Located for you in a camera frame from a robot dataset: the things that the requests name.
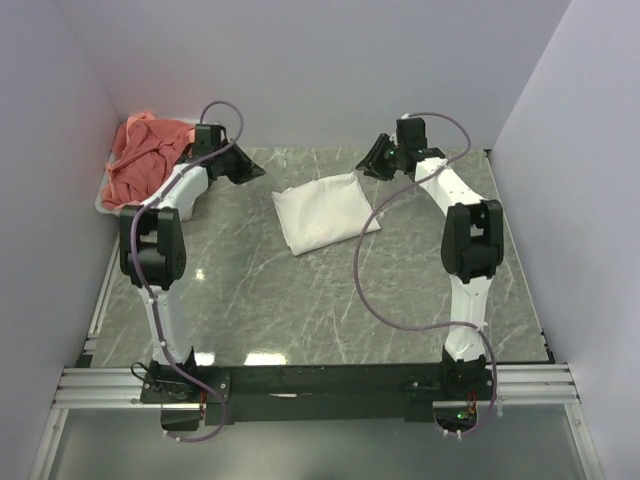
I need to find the aluminium rail frame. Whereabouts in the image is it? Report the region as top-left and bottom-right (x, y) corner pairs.
(30, 363), (605, 479)

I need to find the pink t shirt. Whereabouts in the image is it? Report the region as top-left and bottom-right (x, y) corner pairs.
(101, 109), (201, 211)

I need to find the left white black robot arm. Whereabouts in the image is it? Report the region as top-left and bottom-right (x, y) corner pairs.
(119, 124), (265, 402)

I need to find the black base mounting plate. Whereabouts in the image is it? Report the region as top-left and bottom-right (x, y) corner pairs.
(140, 363), (495, 431)

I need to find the white plastic bin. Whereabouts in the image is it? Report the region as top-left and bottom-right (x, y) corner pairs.
(94, 117), (210, 221)

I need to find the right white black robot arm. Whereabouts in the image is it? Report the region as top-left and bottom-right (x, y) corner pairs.
(357, 113), (504, 399)

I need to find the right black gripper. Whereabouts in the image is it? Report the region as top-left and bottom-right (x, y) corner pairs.
(354, 134), (404, 182)

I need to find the white t shirt red print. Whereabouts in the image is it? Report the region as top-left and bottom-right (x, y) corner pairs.
(271, 173), (381, 256)

